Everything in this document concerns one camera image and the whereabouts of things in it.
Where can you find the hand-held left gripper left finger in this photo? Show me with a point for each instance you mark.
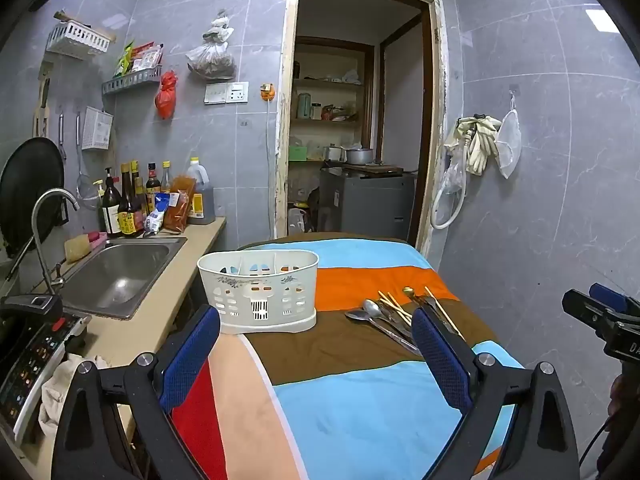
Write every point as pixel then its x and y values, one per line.
pixel 191 355

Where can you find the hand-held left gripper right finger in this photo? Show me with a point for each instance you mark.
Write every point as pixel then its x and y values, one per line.
pixel 440 360

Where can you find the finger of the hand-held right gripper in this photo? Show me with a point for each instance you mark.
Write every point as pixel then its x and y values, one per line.
pixel 607 294
pixel 590 310

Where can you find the wooden chopstick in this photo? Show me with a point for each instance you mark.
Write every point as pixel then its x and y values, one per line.
pixel 395 305
pixel 395 313
pixel 442 310

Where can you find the white plastic utensil basket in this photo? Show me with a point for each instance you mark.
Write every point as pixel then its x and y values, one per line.
pixel 300 312

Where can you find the gold spoon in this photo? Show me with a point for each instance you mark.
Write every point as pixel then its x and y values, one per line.
pixel 408 291

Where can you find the steel spoon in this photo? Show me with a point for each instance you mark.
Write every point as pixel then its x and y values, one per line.
pixel 357 315
pixel 371 306

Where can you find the striped colourful blanket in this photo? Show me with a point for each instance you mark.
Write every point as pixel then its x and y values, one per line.
pixel 350 410

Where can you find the steel sink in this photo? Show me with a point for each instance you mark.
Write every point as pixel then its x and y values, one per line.
pixel 120 280

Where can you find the white rag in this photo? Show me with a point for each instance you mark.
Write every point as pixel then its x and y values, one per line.
pixel 60 385

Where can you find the blue white packet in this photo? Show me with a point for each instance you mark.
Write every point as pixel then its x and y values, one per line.
pixel 157 215

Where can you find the pink soap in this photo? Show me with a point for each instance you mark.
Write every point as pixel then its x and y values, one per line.
pixel 97 237

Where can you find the orange snack packet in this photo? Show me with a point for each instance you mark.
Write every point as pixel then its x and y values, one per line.
pixel 180 205

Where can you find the yellow sponge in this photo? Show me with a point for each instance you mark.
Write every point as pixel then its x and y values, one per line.
pixel 77 250

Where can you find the large oil jug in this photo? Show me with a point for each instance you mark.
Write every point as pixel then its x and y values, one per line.
pixel 200 195

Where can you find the black cooker with buttons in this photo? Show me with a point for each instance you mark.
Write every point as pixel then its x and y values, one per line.
pixel 30 360

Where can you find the grey cabinet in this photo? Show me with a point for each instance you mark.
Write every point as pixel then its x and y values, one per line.
pixel 365 205

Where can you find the pale rubber gloves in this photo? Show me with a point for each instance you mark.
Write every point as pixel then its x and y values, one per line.
pixel 480 145

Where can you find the steel faucet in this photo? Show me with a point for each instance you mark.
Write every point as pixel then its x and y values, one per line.
pixel 40 210

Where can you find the steel pot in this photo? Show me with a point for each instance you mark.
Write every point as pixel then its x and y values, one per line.
pixel 359 156

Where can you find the black round pan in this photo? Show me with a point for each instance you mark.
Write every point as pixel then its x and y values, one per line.
pixel 30 185

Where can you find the red plastic bag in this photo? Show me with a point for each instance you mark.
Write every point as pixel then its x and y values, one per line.
pixel 166 97

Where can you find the clear bag of dried goods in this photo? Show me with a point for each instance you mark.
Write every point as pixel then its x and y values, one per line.
pixel 212 60

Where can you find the wooden shelf unit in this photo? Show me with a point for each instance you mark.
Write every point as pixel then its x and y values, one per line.
pixel 325 82

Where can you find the small white wall basket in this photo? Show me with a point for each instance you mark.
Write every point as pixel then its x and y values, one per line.
pixel 97 127

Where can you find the wall socket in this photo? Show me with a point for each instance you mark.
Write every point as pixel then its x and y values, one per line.
pixel 226 92

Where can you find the grey wall shelf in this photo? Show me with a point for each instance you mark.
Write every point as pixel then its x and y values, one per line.
pixel 132 82

